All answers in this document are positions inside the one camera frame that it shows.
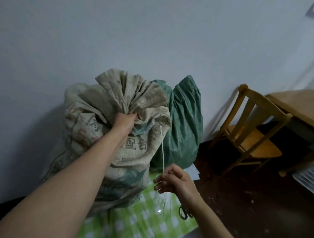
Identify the person's right forearm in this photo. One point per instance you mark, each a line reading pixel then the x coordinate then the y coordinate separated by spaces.
pixel 208 218

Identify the wooden chair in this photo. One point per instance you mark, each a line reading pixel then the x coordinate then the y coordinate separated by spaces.
pixel 250 137

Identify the beige woven printed sack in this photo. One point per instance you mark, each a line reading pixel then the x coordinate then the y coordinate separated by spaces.
pixel 117 137

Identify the white paper sheet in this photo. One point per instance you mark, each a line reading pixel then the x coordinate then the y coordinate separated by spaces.
pixel 192 171

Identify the person's left forearm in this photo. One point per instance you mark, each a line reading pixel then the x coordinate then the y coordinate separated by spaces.
pixel 61 191

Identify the green checkered cloth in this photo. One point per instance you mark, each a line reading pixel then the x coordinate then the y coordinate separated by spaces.
pixel 142 215

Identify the wooden table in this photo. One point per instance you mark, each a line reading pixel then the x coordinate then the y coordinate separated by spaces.
pixel 294 110

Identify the person's right hand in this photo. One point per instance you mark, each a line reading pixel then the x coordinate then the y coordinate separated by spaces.
pixel 177 184

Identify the green woven sack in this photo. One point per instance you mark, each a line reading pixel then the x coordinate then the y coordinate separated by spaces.
pixel 181 125

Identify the person's left hand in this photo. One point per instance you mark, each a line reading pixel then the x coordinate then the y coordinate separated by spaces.
pixel 124 123

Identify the person's left fingers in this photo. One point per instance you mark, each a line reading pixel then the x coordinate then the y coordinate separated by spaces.
pixel 132 117

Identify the white ribbed crate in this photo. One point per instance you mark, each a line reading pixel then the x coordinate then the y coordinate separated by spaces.
pixel 304 177

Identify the person's right thumb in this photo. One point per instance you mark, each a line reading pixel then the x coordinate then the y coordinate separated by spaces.
pixel 173 168

